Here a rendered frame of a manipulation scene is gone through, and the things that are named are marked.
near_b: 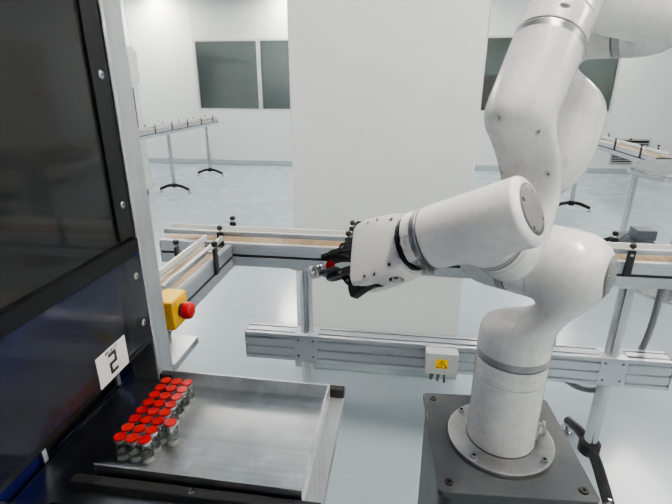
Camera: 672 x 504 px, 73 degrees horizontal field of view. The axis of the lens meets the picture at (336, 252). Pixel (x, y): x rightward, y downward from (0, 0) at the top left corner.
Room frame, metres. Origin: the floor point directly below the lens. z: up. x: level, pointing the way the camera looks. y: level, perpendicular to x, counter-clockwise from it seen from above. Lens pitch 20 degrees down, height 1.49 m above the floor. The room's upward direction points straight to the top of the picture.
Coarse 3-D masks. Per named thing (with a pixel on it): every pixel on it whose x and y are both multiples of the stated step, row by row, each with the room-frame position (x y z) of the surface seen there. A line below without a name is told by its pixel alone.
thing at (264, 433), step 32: (224, 384) 0.80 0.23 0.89; (256, 384) 0.79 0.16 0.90; (288, 384) 0.78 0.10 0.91; (320, 384) 0.78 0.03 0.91; (192, 416) 0.72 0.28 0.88; (224, 416) 0.72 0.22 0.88; (256, 416) 0.72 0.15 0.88; (288, 416) 0.72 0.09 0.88; (320, 416) 0.68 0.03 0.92; (192, 448) 0.64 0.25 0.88; (224, 448) 0.64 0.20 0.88; (256, 448) 0.64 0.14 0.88; (288, 448) 0.64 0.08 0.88; (160, 480) 0.55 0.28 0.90; (192, 480) 0.54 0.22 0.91; (224, 480) 0.54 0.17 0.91; (256, 480) 0.57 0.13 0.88; (288, 480) 0.57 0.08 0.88
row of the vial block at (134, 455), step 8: (176, 384) 0.76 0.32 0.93; (168, 392) 0.73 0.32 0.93; (176, 392) 0.75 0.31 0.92; (160, 400) 0.71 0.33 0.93; (168, 400) 0.72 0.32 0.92; (152, 408) 0.69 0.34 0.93; (160, 408) 0.69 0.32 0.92; (144, 416) 0.67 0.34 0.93; (152, 416) 0.67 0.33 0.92; (144, 424) 0.65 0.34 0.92; (152, 424) 0.66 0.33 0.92; (136, 432) 0.63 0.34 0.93; (144, 432) 0.63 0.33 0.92; (128, 440) 0.61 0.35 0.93; (136, 440) 0.61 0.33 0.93; (128, 448) 0.60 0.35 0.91; (136, 448) 0.61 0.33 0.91; (136, 456) 0.60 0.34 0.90
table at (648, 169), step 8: (640, 160) 3.58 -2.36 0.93; (648, 160) 3.58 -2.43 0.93; (656, 160) 3.58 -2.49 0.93; (664, 160) 3.58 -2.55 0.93; (632, 168) 3.33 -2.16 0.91; (640, 168) 3.22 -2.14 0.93; (648, 168) 3.22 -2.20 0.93; (656, 168) 3.22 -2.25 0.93; (664, 168) 3.22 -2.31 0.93; (640, 176) 3.15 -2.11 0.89; (648, 176) 3.09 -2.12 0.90; (656, 176) 3.03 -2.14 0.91; (664, 176) 3.00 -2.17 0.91; (648, 296) 3.06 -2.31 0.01; (664, 296) 3.03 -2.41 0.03
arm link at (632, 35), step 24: (528, 0) 0.68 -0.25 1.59; (552, 0) 0.63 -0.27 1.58; (576, 0) 0.63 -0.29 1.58; (600, 0) 0.64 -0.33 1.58; (624, 0) 0.70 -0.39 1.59; (648, 0) 0.71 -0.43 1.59; (576, 24) 0.61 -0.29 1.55; (600, 24) 0.70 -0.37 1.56; (624, 24) 0.70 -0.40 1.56; (648, 24) 0.70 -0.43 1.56; (624, 48) 0.75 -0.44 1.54; (648, 48) 0.73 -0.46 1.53
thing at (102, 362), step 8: (120, 344) 0.73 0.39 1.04; (104, 352) 0.68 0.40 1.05; (120, 352) 0.72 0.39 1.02; (96, 360) 0.66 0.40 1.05; (104, 360) 0.68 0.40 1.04; (112, 360) 0.70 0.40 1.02; (120, 360) 0.72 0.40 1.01; (128, 360) 0.74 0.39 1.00; (104, 368) 0.67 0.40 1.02; (120, 368) 0.71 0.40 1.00; (104, 376) 0.67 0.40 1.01; (112, 376) 0.69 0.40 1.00; (104, 384) 0.67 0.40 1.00
